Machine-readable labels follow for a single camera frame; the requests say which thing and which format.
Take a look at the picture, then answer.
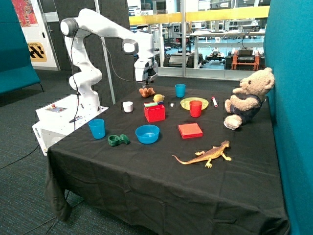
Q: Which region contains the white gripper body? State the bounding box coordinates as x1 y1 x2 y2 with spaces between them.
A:
134 57 158 85

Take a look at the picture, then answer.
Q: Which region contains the yellow tennis ball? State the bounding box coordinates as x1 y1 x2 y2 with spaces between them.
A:
153 94 164 102

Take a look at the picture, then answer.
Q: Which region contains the green highlighter marker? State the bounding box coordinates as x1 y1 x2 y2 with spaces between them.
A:
144 101 164 108

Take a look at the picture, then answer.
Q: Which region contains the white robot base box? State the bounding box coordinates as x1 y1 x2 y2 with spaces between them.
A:
32 94 108 156

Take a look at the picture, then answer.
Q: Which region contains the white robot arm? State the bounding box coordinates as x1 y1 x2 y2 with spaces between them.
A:
60 8 158 111

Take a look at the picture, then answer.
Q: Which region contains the red square pot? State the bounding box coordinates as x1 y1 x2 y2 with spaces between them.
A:
144 104 166 123

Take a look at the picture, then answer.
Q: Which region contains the small brown plush toy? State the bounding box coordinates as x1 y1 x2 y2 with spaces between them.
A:
139 88 156 98

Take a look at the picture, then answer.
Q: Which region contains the white cup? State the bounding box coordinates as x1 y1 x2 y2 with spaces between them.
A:
122 101 133 113

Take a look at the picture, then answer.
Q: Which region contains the far blue plastic cup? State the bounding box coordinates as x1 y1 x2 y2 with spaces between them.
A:
175 84 186 98

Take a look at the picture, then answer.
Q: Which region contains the blue plastic cup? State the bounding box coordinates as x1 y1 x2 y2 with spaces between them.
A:
175 84 186 98
89 118 105 139

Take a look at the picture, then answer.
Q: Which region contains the yellow plastic plate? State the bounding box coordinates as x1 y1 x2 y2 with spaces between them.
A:
180 97 209 111

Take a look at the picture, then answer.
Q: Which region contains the blue plastic bowl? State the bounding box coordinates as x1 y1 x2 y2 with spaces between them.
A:
135 124 160 144

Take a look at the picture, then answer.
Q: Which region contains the red plastic cup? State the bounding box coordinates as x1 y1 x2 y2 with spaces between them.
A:
189 100 202 118

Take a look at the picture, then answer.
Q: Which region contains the near blue plastic cup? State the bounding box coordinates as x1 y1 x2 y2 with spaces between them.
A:
89 118 105 139

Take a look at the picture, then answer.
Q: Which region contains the red square lid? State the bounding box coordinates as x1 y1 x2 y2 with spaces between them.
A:
178 123 203 139

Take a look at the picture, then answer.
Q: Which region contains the red and white marker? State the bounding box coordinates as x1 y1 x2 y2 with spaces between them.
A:
211 96 218 108

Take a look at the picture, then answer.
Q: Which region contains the black tablecloth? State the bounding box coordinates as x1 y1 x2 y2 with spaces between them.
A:
45 87 291 235

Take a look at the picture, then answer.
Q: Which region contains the orange toy lizard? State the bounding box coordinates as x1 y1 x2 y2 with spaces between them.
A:
173 141 232 168

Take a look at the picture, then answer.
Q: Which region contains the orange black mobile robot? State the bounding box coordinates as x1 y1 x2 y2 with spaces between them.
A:
224 47 266 71

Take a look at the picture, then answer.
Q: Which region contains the beige teddy bear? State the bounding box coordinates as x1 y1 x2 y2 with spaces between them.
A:
224 68 275 130

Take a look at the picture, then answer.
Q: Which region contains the yellow black warning sign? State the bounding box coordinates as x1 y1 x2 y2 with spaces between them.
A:
27 42 47 63

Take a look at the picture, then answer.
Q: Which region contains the teal sofa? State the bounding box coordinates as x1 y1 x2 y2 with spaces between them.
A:
0 0 41 94

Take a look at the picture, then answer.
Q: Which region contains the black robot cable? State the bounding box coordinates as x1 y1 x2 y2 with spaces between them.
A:
69 26 147 123

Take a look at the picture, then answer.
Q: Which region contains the red wall poster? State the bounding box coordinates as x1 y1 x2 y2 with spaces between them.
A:
11 0 39 27

